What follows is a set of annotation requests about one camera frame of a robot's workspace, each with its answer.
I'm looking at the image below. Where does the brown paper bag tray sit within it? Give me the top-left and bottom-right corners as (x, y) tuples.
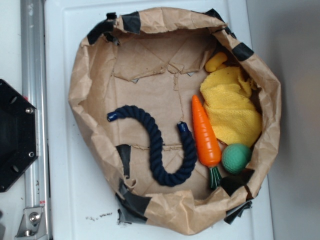
(68, 7), (281, 236)

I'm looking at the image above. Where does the orange plastic toy carrot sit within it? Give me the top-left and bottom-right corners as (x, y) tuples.
(191, 95), (222, 190)

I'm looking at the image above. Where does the yellow cloth towel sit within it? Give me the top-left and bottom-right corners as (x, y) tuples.
(200, 66), (262, 148)

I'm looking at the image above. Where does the small yellow plastic toy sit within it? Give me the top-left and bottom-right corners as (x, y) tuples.
(204, 51), (228, 73)

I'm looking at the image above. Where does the green dimpled ball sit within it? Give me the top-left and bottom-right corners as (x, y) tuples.
(221, 143), (252, 175)

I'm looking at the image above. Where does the dark blue twisted rope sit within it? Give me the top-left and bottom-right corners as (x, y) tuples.
(107, 105), (197, 187)

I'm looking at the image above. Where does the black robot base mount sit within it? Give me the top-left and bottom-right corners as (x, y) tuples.
(0, 79), (38, 193)

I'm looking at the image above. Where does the aluminium extrusion rail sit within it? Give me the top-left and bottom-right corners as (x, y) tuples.
(20, 0), (53, 240)

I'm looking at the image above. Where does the metal corner bracket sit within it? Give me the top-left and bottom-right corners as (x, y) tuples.
(14, 206), (48, 240)

